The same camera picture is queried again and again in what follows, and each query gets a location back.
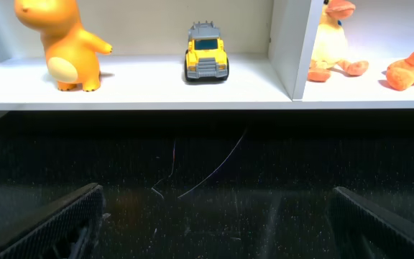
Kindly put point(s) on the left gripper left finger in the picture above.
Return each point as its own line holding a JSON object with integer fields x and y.
{"x": 56, "y": 226}

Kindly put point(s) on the yellow plush duck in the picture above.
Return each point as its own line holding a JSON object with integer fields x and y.
{"x": 331, "y": 43}

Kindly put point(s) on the white shelf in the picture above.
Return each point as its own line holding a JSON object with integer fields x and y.
{"x": 149, "y": 82}

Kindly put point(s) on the white plush duck with hat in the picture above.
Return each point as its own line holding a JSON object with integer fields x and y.
{"x": 412, "y": 68}

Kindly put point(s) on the grey and yellow toy truck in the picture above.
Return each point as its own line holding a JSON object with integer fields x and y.
{"x": 206, "y": 54}

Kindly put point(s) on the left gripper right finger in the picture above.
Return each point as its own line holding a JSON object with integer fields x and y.
{"x": 368, "y": 230}

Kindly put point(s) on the orange dinosaur toy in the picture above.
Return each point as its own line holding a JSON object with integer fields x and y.
{"x": 68, "y": 46}

